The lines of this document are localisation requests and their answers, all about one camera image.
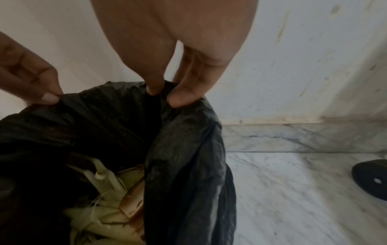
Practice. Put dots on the person's left hand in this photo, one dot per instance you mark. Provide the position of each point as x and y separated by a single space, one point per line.
21 69

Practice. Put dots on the person's right hand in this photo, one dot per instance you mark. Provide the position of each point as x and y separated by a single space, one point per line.
169 26

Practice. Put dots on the black plastic garbage bag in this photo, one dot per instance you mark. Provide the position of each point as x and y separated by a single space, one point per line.
181 167

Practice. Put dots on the pile of pale corn husks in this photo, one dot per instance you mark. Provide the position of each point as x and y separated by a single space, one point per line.
99 215

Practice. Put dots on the brown cardboard scrap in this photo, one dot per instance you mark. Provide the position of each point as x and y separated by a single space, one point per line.
133 203

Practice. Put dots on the black round disc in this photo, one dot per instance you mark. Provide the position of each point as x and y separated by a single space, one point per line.
372 179

